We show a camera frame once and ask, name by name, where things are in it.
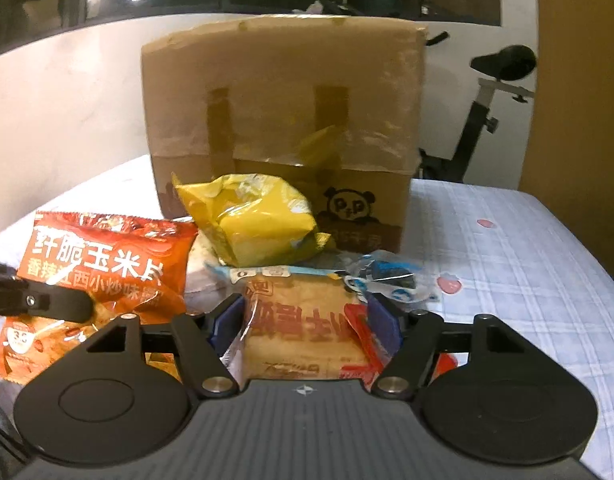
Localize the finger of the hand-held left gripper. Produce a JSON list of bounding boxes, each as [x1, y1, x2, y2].
[[0, 259, 97, 323]]

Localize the black exercise bike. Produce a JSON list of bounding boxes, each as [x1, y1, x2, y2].
[[418, 31, 538, 184]]

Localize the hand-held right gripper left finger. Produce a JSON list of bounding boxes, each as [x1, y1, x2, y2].
[[84, 294, 246, 399]]

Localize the clear packet blue black contents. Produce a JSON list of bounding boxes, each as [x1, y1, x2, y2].
[[343, 250, 439, 307]]

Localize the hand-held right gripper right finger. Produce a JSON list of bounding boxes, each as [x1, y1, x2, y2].
[[368, 294, 528, 401]]

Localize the wooden panel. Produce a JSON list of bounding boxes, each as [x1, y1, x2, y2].
[[518, 0, 614, 292]]

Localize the plaid bed sheet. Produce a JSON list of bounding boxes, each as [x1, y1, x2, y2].
[[0, 152, 614, 480]]

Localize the white snack packet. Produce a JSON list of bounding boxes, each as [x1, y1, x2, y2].
[[184, 237, 234, 307]]

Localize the yellow snack packet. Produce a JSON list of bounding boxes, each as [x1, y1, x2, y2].
[[172, 172, 334, 267]]

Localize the brown cardboard box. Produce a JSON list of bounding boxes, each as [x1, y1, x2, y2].
[[140, 14, 429, 256]]

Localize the orange corn chip packet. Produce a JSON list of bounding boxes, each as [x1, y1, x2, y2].
[[0, 210, 199, 386]]

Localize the tan bread packet red corner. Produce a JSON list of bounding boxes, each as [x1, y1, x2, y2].
[[207, 264, 404, 393]]

